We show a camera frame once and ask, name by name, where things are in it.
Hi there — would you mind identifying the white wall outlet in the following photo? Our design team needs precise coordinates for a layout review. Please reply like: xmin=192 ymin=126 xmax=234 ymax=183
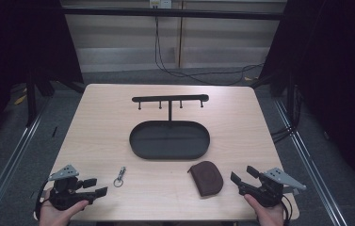
xmin=149 ymin=0 xmax=173 ymax=9

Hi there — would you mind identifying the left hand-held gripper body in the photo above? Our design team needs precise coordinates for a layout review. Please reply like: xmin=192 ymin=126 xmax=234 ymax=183
xmin=47 ymin=164 xmax=98 ymax=212

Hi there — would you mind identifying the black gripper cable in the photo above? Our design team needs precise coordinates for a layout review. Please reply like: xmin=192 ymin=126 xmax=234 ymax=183
xmin=34 ymin=178 xmax=51 ymax=221
xmin=279 ymin=193 xmax=294 ymax=226

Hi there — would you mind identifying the black horizontal frame bar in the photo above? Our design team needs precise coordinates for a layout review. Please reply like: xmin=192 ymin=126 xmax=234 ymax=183
xmin=61 ymin=7 xmax=285 ymax=22

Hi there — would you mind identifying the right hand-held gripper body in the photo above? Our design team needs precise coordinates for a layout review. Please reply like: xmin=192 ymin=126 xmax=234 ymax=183
xmin=238 ymin=167 xmax=308 ymax=208

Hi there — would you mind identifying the silver key ring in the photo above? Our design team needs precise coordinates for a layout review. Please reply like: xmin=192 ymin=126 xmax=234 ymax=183
xmin=112 ymin=166 xmax=127 ymax=188

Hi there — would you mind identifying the black hook rack with tray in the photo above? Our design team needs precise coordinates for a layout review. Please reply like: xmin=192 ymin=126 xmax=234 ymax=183
xmin=128 ymin=93 xmax=212 ymax=161

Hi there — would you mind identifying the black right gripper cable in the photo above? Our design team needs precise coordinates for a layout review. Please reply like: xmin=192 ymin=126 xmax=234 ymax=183
xmin=279 ymin=193 xmax=294 ymax=226

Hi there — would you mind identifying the brown leather pouch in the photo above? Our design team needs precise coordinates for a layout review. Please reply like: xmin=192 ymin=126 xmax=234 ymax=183
xmin=186 ymin=160 xmax=225 ymax=199

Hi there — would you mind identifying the yellow floor scrap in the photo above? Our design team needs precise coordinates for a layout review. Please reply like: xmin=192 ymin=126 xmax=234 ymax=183
xmin=13 ymin=93 xmax=28 ymax=106

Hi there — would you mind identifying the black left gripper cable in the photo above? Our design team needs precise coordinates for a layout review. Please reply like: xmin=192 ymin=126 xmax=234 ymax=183
xmin=34 ymin=178 xmax=51 ymax=221

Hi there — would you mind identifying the metal floor rail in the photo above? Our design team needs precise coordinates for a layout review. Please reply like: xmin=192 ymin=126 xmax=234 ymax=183
xmin=273 ymin=97 xmax=350 ymax=226
xmin=0 ymin=102 xmax=50 ymax=226

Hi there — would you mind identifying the black stand post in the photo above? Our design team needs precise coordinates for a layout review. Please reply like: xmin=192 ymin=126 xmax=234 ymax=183
xmin=24 ymin=73 xmax=39 ymax=128

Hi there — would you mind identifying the person's right hand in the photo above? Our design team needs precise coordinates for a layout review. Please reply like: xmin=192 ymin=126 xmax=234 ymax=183
xmin=243 ymin=193 xmax=285 ymax=226

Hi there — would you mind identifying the black wall cable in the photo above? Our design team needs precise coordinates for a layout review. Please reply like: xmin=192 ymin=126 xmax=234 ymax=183
xmin=153 ymin=15 xmax=265 ymax=87

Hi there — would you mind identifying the person's left hand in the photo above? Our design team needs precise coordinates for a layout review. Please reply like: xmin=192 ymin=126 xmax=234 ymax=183
xmin=39 ymin=187 xmax=90 ymax=226

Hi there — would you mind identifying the black curtain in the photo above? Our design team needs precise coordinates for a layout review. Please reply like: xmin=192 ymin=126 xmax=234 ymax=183
xmin=0 ymin=0 xmax=85 ymax=158
xmin=250 ymin=0 xmax=355 ymax=202

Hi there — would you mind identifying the bundle of black floor cables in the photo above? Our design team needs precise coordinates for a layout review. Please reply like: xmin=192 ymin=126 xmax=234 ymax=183
xmin=269 ymin=84 xmax=302 ymax=145

